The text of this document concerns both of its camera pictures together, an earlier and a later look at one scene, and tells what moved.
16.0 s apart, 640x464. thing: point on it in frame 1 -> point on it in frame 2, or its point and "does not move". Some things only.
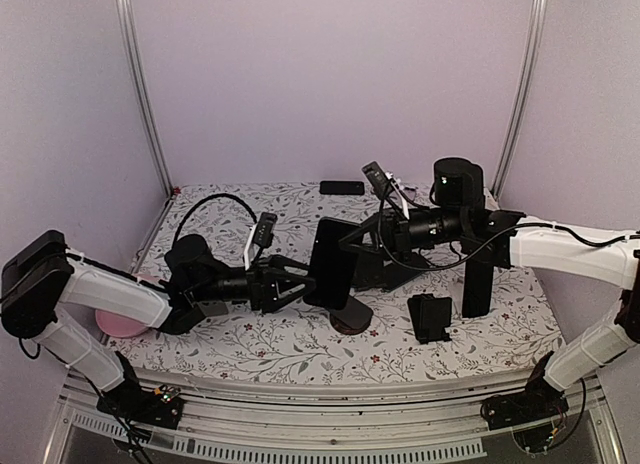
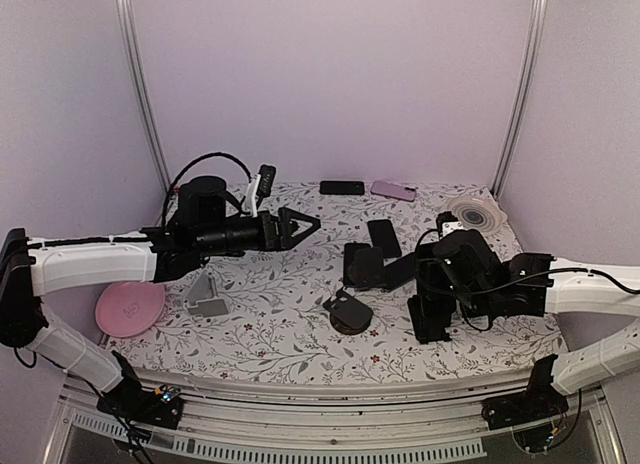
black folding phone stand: (430, 316) does not move
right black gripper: (393, 233) -> (427, 275)
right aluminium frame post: (536, 37) does not move
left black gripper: (273, 268) -> (284, 239)
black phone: (340, 187) does not move
